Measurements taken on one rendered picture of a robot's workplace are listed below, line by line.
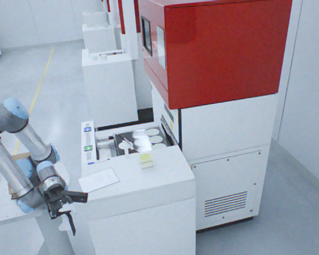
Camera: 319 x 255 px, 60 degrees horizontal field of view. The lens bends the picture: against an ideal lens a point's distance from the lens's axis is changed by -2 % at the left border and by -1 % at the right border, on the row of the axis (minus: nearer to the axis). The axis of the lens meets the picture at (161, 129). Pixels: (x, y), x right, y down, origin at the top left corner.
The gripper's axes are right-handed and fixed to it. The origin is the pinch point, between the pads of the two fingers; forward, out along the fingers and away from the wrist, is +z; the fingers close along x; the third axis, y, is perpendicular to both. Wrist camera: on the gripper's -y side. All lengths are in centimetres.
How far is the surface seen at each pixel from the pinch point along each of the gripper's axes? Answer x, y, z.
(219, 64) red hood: 42, -98, -40
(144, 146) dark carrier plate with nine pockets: -27, -71, -55
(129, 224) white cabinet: -39, -37, -11
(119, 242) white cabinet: -54, -33, -10
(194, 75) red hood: 34, -85, -44
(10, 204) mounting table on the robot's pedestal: -52, 15, -59
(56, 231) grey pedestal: -81, -8, -48
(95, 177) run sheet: -23, -27, -38
